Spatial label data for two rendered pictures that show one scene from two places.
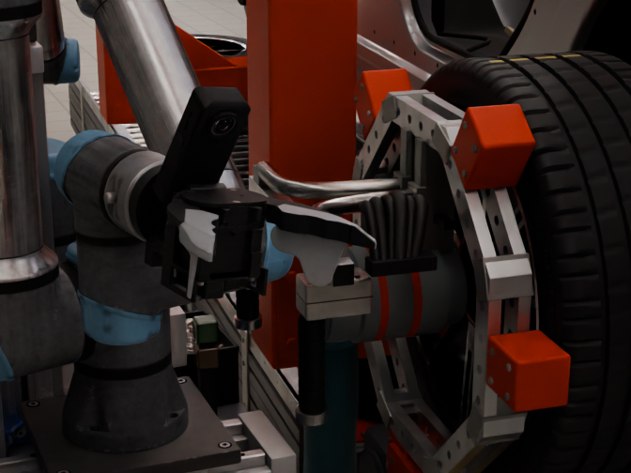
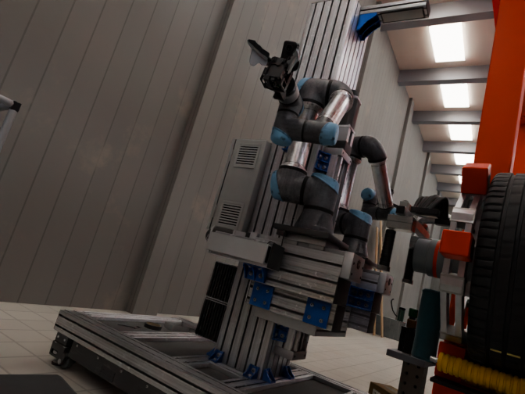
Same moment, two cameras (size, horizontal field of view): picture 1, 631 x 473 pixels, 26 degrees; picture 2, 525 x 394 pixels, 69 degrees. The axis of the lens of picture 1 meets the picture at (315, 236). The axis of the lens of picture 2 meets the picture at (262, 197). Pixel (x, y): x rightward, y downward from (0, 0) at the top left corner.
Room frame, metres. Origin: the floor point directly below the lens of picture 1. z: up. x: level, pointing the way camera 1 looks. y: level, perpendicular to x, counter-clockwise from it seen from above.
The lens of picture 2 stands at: (0.49, -0.81, 0.62)
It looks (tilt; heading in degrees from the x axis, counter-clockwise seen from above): 11 degrees up; 55
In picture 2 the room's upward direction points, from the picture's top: 15 degrees clockwise
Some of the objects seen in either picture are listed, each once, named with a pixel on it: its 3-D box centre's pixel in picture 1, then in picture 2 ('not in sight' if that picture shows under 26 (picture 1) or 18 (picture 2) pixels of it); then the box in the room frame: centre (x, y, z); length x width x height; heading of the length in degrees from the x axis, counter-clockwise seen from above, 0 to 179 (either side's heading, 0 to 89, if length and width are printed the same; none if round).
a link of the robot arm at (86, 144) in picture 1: (112, 181); (291, 102); (1.21, 0.19, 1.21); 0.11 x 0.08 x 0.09; 35
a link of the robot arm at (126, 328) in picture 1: (134, 277); (288, 129); (1.21, 0.17, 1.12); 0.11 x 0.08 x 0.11; 125
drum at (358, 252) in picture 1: (384, 291); (446, 259); (1.86, -0.10, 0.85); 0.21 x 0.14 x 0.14; 107
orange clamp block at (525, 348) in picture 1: (526, 370); (456, 245); (1.59, -0.27, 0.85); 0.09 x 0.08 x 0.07; 17
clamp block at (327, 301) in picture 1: (333, 292); (401, 223); (1.66, -0.02, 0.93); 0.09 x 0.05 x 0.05; 107
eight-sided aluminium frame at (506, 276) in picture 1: (430, 285); (468, 263); (1.88, -0.17, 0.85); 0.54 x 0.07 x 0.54; 17
